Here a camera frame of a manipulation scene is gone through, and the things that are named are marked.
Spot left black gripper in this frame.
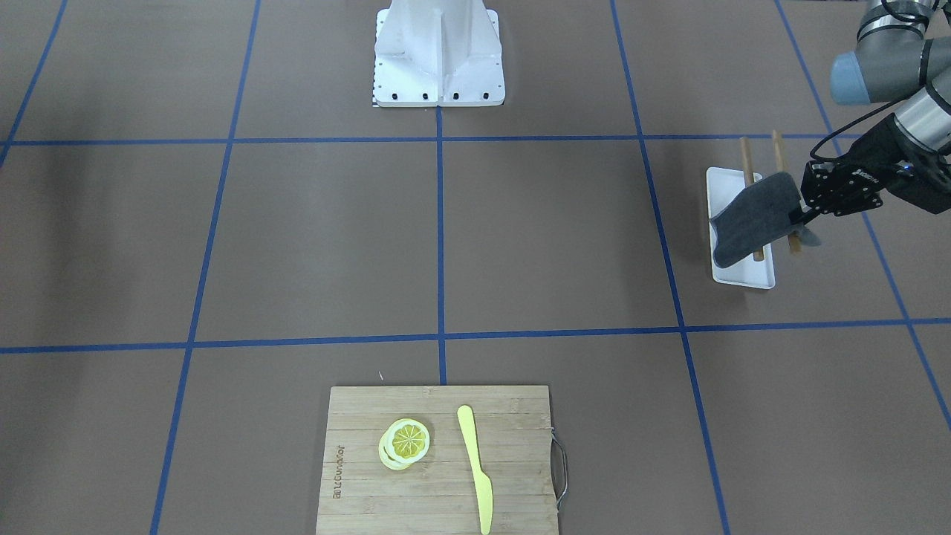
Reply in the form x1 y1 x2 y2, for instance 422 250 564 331
788 115 950 240

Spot grey cloth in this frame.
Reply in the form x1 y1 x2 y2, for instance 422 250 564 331
713 172 822 256

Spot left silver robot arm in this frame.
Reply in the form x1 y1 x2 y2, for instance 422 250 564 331
791 1 950 231

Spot wooden chopstick far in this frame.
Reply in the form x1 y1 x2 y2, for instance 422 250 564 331
771 129 802 256

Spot wooden chopstick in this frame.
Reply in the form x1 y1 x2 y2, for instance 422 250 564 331
771 129 802 256
739 136 756 219

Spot wooden chopstick near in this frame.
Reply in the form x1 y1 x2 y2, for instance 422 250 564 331
739 136 756 219

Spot white rectangular plate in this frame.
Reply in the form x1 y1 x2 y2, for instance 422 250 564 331
704 166 776 291

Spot yellow plastic knife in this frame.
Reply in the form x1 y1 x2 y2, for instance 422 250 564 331
456 404 495 534

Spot yellow lemon slices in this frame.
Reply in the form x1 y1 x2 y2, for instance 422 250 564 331
378 418 430 471

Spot bamboo cutting board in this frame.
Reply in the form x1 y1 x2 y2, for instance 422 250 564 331
316 385 559 534

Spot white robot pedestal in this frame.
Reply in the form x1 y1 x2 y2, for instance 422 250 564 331
371 1 506 108

